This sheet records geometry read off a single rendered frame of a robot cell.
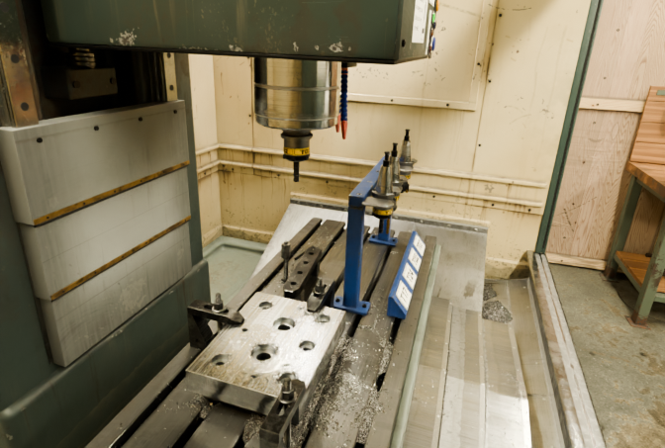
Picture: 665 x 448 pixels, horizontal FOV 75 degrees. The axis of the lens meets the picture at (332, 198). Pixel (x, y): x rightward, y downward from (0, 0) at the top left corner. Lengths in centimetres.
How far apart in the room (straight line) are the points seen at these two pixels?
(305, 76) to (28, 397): 85
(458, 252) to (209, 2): 138
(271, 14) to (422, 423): 92
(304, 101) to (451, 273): 116
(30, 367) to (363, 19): 93
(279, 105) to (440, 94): 110
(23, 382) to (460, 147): 153
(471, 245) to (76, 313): 139
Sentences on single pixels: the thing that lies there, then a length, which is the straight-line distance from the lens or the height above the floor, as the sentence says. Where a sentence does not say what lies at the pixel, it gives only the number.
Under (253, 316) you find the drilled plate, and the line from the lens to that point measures 102.
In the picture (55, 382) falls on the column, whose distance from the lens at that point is 117.
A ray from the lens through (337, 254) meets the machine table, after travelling 147.
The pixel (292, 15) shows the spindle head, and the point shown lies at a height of 161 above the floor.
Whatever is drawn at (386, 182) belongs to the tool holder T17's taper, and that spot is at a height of 125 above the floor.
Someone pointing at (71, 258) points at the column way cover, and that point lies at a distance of 105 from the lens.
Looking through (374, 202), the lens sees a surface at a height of 122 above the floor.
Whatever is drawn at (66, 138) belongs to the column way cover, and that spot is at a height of 138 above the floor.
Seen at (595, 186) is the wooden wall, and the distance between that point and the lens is 367.
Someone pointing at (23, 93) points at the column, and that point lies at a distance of 94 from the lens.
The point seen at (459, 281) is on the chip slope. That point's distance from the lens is 173.
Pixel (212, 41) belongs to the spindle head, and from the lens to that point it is 76.
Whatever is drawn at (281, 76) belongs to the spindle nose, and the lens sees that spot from 75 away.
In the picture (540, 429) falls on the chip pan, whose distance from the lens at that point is 136.
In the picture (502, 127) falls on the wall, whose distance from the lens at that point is 179.
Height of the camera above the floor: 158
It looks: 20 degrees down
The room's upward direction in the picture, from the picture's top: 2 degrees clockwise
